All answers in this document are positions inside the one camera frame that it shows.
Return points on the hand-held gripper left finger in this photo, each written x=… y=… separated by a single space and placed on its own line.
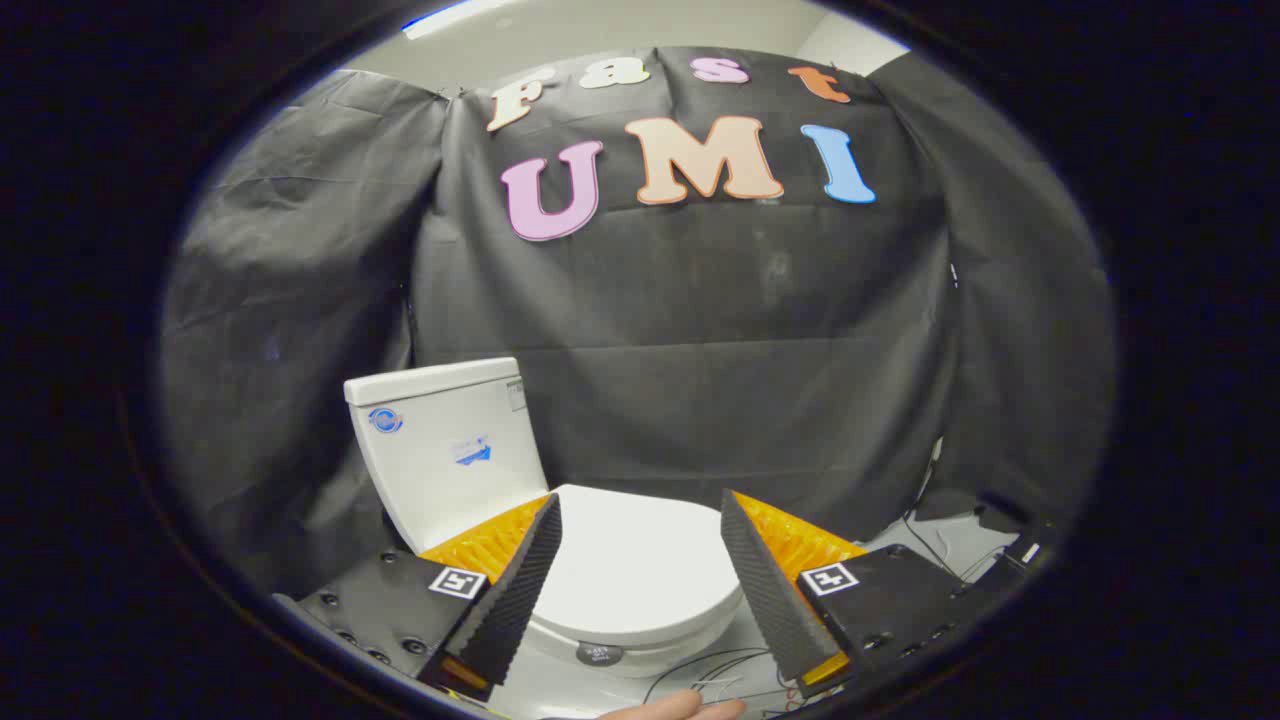
x=520 y=590

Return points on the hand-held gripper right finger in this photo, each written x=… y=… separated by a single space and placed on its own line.
x=765 y=590

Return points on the white toilet bowl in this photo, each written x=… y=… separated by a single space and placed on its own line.
x=680 y=655

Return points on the black box with white label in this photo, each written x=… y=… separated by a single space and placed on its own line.
x=1025 y=548

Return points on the black backdrop cloth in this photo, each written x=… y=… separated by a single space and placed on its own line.
x=700 y=320

